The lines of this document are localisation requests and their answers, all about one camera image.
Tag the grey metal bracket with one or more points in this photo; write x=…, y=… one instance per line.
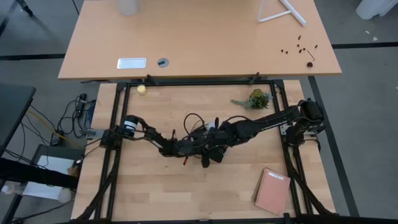
x=93, y=133

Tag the black stand leg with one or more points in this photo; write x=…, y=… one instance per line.
x=23, y=6

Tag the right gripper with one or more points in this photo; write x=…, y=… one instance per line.
x=231, y=133

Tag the black flat bar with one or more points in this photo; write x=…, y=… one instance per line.
x=31, y=174

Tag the black frame clamp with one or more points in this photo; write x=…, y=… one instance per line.
x=254, y=78
x=152, y=79

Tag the clear plastic bottle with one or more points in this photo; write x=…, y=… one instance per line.
x=11, y=188

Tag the white tripod stand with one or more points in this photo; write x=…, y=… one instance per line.
x=294, y=14

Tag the potted succulent plant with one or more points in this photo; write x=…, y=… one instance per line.
x=258, y=99

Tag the black allen key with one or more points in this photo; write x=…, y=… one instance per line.
x=311, y=55

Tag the black aluminium table frame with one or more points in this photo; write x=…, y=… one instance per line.
x=199, y=83

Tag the white cylinder container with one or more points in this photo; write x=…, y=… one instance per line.
x=127, y=7

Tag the black side table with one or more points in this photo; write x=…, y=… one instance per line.
x=12, y=112

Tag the black power adapter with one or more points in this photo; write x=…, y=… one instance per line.
x=55, y=139

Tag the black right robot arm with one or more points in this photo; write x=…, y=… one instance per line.
x=267, y=123

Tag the small yellow candle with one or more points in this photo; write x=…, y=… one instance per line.
x=141, y=90

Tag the white paper sheet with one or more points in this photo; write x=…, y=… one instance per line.
x=53, y=165

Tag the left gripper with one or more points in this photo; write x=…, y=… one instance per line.
x=186, y=149

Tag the red zip tie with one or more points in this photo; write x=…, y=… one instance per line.
x=185, y=160

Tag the white bag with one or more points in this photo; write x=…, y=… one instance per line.
x=373, y=7

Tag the pink spiral notebook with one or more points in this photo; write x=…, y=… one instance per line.
x=273, y=193

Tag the clear plastic cup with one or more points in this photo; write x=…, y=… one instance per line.
x=64, y=195

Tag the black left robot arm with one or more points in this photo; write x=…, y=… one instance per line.
x=155, y=137

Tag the light wooden desk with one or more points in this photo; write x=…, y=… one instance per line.
x=199, y=37

